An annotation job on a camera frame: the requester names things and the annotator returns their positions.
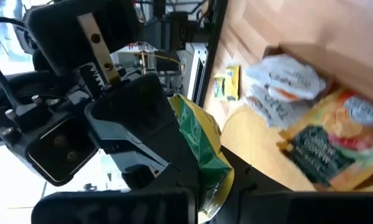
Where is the green yellow tea packet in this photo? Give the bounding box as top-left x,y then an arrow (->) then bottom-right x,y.
169,95 -> 235,218

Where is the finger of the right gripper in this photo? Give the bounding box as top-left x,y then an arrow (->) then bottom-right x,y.
85,73 -> 199,189

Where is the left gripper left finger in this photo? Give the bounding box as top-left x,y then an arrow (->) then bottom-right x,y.
32,167 -> 202,224

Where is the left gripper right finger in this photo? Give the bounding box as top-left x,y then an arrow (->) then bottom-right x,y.
217,146 -> 373,224

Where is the round woven tan placemat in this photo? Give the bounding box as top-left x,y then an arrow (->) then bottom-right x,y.
220,104 -> 318,192

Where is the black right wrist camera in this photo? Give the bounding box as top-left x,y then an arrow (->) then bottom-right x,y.
0,93 -> 99,187

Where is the white orange Tazo tea packet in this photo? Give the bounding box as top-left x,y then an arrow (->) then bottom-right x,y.
245,54 -> 328,100
245,85 -> 313,130

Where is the wooden three-compartment tray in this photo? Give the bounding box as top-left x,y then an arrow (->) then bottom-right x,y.
262,40 -> 373,194

